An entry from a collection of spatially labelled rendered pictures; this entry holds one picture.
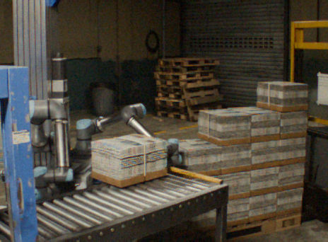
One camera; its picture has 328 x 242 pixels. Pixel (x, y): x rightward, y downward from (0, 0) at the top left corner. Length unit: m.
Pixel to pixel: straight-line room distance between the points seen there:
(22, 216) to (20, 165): 0.18
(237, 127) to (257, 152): 0.30
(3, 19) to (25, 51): 6.60
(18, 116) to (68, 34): 9.06
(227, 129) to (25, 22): 1.71
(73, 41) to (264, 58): 4.51
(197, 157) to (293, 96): 1.00
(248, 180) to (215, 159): 0.38
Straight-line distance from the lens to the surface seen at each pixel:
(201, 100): 9.89
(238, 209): 3.80
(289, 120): 3.91
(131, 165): 2.65
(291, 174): 4.04
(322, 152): 4.51
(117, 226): 2.15
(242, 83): 11.37
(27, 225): 1.64
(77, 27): 10.70
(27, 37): 3.22
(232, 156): 3.65
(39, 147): 2.98
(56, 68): 3.22
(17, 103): 1.53
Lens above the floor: 1.61
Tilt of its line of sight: 9 degrees down
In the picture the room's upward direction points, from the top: straight up
